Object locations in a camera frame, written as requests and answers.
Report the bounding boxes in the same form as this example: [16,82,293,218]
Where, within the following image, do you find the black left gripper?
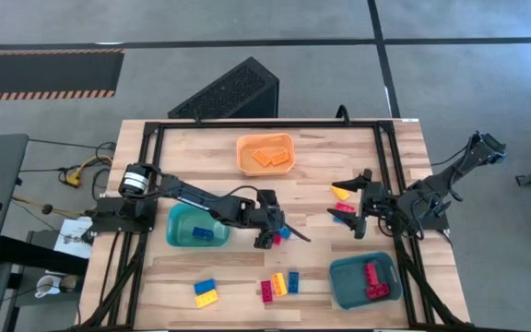
[245,205,313,251]

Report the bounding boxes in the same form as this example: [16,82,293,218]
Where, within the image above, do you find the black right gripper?
[326,168,394,240]

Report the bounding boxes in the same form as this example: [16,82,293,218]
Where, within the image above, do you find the dark teal plastic bin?
[328,251,404,311]

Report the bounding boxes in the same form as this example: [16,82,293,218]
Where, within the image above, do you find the yellow-orange plastic bin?
[235,132,297,178]

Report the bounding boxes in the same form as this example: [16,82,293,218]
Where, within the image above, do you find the turquoise plastic bin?
[165,202,232,249]

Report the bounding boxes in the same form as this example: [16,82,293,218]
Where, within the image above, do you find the black perforated computer case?
[167,55,280,120]

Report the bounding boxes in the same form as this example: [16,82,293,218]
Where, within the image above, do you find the white paper sheet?
[53,216,95,259]

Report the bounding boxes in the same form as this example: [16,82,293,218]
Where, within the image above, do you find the brown round cup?
[60,275,78,295]

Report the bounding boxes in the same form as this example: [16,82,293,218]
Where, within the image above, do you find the white mug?
[33,275,63,300]

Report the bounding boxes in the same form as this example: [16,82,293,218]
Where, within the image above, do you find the black side cart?
[0,230,90,332]

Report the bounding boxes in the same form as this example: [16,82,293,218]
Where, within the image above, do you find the grey desk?
[0,133,30,271]

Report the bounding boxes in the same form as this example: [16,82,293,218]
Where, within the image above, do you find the hazard-striped black floor mat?
[0,48,126,101]

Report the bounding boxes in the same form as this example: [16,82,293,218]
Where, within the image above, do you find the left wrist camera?
[255,187,281,209]

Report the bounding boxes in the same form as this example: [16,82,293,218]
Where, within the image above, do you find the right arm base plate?
[398,184,451,234]

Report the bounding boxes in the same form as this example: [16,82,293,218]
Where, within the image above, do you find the black cable loop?
[335,103,352,125]

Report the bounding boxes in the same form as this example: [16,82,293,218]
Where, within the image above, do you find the black aluminium table frame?
[69,117,478,332]

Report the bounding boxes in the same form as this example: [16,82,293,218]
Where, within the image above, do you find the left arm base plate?
[85,197,159,234]

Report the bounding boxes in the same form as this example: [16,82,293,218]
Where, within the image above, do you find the yellow cable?
[65,155,113,188]

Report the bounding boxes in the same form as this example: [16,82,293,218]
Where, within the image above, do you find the black floor cable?
[18,136,118,174]

